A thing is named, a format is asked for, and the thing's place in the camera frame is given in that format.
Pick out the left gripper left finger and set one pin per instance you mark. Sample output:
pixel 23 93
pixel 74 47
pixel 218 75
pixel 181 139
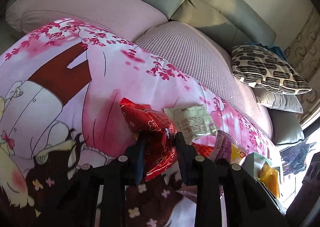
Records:
pixel 102 198

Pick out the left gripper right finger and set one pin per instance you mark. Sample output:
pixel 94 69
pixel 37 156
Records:
pixel 248 202

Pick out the yellow orange snack bag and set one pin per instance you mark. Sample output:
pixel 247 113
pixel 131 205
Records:
pixel 270 177

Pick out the red snack bag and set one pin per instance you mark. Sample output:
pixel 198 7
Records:
pixel 157 132

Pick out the mint green tray box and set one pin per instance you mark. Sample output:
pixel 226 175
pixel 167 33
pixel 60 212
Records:
pixel 253 163

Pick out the pink snack bag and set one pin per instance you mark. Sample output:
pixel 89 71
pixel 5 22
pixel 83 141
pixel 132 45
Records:
pixel 228 148

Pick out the black folding rack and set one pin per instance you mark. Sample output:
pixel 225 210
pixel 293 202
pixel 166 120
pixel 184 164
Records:
pixel 293 158

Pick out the red flat snack packet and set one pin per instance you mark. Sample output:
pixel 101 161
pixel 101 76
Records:
pixel 203 149

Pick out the pale green flat packet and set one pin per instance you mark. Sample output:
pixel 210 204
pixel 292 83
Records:
pixel 193 122

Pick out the grey pillow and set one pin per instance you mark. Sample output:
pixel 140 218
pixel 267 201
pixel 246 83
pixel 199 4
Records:
pixel 270 100

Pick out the black cream patterned pillow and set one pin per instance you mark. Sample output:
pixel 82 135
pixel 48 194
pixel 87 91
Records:
pixel 259 67

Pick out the pink sofa seat cover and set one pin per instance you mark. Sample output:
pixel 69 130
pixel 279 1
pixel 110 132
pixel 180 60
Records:
pixel 180 44

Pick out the blue cloth behind pillows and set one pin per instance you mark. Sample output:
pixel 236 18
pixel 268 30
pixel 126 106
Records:
pixel 275 50

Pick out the patterned beige curtain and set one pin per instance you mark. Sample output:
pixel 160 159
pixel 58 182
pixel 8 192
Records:
pixel 303 55

